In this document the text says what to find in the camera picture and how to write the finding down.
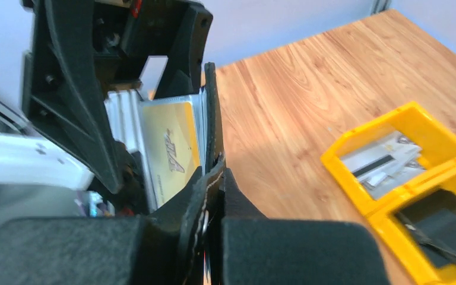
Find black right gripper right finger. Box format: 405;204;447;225
212;169;390;284

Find yellow bin with cards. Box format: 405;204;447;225
321;102;456;217

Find silver cards in bin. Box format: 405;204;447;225
340;131;426;200

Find yellow bin with holders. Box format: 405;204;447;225
369;160;456;284

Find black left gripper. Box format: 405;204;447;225
22;1;213;194

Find black card holders in bin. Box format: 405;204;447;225
395;188;456;268

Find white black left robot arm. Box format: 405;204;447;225
0;1;213;194

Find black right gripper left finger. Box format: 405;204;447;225
0;170;213;284

